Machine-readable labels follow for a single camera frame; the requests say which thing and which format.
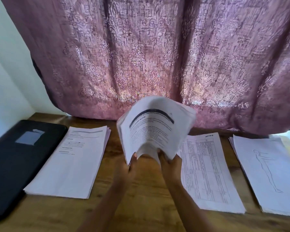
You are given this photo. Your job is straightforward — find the person's right hand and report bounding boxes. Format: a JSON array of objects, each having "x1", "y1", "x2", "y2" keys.
[{"x1": 157, "y1": 150, "x2": 183, "y2": 188}]

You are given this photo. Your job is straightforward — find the person's left forearm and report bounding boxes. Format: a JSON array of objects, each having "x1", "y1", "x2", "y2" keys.
[{"x1": 77, "y1": 183, "x2": 132, "y2": 232}]

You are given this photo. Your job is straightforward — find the body figure paper stack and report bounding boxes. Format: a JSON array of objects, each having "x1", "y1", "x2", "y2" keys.
[{"x1": 228, "y1": 135, "x2": 290, "y2": 218}]

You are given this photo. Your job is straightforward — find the pink patterned curtain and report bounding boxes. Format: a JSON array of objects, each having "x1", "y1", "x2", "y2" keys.
[{"x1": 0, "y1": 0, "x2": 290, "y2": 136}]

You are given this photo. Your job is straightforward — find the person's left hand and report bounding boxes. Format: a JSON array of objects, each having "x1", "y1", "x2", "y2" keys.
[{"x1": 111, "y1": 152, "x2": 138, "y2": 191}]

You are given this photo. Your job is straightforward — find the stack of printed papers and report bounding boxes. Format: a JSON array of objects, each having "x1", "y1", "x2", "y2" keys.
[{"x1": 23, "y1": 125, "x2": 112, "y2": 199}]

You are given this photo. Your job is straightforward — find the stack with dark header bar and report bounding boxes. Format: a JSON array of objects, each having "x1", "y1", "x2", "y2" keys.
[{"x1": 116, "y1": 95, "x2": 197, "y2": 165}]

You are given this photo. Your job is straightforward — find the person's right forearm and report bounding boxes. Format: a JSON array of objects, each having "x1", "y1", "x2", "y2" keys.
[{"x1": 165, "y1": 182, "x2": 218, "y2": 232}]

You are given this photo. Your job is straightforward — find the black folder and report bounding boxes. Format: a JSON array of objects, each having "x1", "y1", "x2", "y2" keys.
[{"x1": 0, "y1": 120, "x2": 68, "y2": 223}]

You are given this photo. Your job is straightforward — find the stack of table-printed sheets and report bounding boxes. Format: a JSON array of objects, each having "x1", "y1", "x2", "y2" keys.
[{"x1": 176, "y1": 133, "x2": 246, "y2": 214}]

